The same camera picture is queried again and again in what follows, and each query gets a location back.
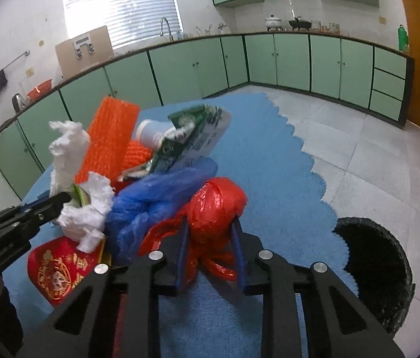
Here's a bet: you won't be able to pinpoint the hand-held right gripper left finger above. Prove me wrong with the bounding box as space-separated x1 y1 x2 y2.
16 216 192 358

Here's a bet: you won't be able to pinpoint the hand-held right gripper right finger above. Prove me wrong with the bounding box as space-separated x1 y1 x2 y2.
230 216 404 358

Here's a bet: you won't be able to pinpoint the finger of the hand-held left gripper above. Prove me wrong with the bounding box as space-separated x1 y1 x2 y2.
9 191 73 239
0 196 54 234

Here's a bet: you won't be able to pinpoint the white tissue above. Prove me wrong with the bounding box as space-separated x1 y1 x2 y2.
48 120 92 198
58 172 115 253

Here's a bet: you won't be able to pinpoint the red plastic bag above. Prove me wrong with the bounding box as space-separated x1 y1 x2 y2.
139 177 248 282

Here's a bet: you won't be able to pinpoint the red packet with gold print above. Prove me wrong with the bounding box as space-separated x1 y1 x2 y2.
27 237 109 308

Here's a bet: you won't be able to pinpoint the blue plastic bag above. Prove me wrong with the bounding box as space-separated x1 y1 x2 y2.
106 157 220 265

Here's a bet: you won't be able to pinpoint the orange scrub pad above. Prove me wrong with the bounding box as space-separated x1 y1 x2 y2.
74 97 140 186

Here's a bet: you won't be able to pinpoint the green and white carton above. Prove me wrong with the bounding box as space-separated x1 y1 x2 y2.
148 104 233 175

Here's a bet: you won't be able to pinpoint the black trash bin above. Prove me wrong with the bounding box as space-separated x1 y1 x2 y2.
333 217 416 336

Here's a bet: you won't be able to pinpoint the blue mat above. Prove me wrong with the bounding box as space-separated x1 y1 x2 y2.
3 91 359 358

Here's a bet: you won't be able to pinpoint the orange mesh scrubber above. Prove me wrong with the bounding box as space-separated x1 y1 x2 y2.
120 140 157 175

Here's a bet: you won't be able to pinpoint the metal kettle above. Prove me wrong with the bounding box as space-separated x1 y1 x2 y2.
12 93 29 113

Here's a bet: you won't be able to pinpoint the red plastic basin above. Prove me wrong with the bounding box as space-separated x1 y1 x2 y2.
27 78 53 101

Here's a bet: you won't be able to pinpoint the brown cardboard box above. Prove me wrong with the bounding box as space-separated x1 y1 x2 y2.
55 25 114 80

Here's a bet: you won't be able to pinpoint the green base cabinets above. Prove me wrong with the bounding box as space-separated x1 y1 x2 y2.
0 32 415 203

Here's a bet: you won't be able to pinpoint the metal faucet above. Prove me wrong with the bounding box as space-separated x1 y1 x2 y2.
159 17 175 42

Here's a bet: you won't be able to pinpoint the white window blinds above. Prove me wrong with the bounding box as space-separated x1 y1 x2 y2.
62 0 183 50

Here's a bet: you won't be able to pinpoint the white cooking pot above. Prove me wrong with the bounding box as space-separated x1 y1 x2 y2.
264 14 283 32

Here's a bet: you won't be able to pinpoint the row of glass jars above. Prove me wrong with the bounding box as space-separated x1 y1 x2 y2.
312 20 342 35

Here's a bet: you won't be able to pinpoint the green thermos bottle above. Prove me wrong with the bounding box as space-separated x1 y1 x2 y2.
397 24 410 53

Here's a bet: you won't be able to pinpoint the metal towel rail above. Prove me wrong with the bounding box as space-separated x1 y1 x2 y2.
0 50 31 87

